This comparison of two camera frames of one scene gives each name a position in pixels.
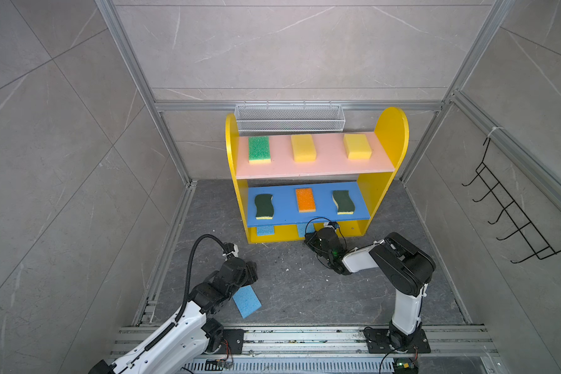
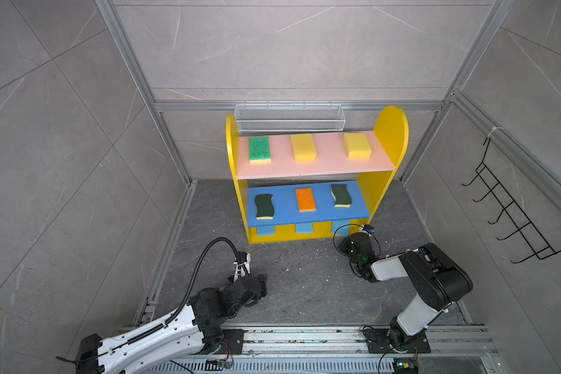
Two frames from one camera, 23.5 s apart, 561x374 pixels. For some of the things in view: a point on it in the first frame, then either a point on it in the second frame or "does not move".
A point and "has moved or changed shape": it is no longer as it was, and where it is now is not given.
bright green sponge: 259,149 does not move
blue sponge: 265,231 does not move
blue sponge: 246,301 has moved or changed shape
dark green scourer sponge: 344,202 has moved or changed shape
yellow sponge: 357,146 does not move
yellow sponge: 304,148 does not move
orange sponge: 305,200 does not move
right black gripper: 311,242 to 347,242
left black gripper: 251,273 to 262,280
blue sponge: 301,229 does not move
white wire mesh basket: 290,117 does not move
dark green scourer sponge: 264,206 does not move
